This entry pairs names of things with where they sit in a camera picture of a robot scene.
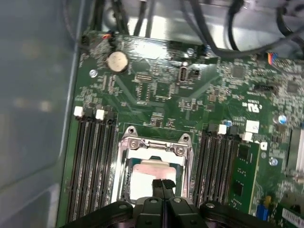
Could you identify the green motherboard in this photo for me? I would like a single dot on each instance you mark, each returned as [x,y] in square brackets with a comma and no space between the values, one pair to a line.
[166,95]

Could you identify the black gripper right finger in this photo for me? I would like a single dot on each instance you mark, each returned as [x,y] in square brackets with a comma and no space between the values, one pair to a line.
[183,213]

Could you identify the silver coin cell battery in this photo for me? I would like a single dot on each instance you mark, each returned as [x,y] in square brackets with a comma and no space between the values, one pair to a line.
[117,63]

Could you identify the black and silver PC case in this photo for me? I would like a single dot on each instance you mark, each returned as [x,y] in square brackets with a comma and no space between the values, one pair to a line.
[35,95]

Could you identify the CPU socket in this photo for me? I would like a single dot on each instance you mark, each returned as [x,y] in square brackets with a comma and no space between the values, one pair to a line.
[130,134]

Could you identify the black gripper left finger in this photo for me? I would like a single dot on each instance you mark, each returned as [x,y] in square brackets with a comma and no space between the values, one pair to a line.
[149,213]

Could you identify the silver chipset heatsink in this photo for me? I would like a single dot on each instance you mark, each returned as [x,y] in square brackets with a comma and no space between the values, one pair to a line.
[297,152]

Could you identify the silver CPU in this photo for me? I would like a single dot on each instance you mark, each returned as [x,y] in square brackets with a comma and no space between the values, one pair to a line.
[145,180]

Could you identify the white-clip RAM slot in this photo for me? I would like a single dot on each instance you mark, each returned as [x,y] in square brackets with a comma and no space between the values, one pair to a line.
[94,166]
[213,166]
[74,166]

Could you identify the green RAM stick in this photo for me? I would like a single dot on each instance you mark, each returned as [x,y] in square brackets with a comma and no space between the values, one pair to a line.
[247,173]

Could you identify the metal socket cover frame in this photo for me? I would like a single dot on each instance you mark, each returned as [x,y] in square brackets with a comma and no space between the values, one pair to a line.
[164,151]

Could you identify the silver internal USB port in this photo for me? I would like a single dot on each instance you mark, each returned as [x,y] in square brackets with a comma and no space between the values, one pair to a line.
[182,72]

